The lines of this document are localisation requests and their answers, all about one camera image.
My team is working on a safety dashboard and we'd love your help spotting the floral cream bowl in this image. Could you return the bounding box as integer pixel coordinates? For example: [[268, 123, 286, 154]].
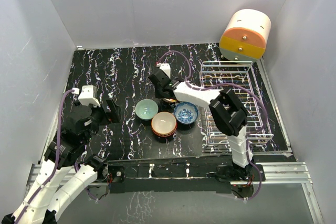
[[162, 98, 177, 103]]

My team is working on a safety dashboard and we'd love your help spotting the blue white patterned bowl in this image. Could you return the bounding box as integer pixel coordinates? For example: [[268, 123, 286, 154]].
[[173, 102, 198, 125]]

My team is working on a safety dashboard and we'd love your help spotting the white bowl black striped outside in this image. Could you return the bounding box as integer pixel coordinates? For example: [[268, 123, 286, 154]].
[[151, 112, 177, 137]]

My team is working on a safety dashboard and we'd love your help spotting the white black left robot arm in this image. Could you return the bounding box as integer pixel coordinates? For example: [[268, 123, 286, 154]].
[[2, 99, 121, 223]]

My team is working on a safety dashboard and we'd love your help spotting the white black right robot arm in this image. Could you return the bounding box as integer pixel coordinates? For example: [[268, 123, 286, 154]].
[[149, 69, 253, 180]]

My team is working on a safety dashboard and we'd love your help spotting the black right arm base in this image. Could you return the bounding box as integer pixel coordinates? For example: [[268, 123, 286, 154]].
[[206, 164, 266, 183]]

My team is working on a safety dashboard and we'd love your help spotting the black marble table mat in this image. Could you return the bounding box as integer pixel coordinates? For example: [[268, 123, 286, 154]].
[[66, 44, 295, 162]]

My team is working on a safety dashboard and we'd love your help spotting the celadon green bowl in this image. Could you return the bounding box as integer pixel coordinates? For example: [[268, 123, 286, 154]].
[[135, 99, 159, 121]]

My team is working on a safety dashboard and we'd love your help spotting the round pastel drawer cabinet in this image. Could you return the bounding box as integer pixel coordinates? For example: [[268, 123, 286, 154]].
[[219, 9, 271, 62]]

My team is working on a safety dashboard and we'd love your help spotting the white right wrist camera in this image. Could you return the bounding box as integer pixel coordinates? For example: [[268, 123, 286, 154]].
[[156, 63, 171, 78]]

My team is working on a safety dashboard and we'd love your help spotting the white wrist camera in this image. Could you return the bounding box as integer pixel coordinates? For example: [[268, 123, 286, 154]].
[[78, 85, 100, 108], [156, 63, 171, 78]]

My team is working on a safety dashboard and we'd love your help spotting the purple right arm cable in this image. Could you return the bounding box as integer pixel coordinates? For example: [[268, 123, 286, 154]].
[[158, 50, 269, 201]]

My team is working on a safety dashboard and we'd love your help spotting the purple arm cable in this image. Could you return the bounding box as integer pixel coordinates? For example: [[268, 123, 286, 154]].
[[10, 89, 79, 222], [158, 50, 269, 201]]

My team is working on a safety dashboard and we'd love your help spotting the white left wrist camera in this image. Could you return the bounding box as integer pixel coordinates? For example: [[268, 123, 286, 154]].
[[78, 85, 100, 108]]

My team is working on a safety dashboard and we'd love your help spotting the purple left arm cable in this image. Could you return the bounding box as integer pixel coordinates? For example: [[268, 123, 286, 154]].
[[10, 89, 79, 222]]

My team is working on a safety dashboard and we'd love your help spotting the white wire dish rack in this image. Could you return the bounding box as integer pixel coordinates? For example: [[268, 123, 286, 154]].
[[199, 61, 263, 147]]

